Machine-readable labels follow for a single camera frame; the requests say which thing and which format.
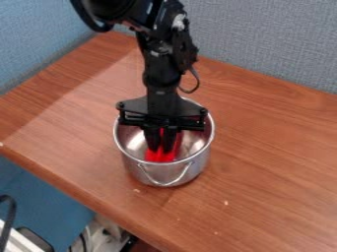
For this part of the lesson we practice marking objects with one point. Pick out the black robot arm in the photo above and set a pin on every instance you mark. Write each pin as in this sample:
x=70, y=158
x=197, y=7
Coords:
x=161, y=25

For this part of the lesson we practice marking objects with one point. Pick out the white striped bag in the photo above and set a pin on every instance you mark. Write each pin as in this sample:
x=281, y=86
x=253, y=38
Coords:
x=22, y=240

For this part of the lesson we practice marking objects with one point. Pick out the red rectangular block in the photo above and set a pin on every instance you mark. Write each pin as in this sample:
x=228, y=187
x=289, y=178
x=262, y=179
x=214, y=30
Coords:
x=160, y=155

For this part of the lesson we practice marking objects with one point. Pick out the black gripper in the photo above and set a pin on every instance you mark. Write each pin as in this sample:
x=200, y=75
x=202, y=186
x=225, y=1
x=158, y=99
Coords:
x=162, y=109

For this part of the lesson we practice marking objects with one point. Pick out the metal pot with handles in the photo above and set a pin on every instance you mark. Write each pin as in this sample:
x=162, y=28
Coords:
x=165, y=174

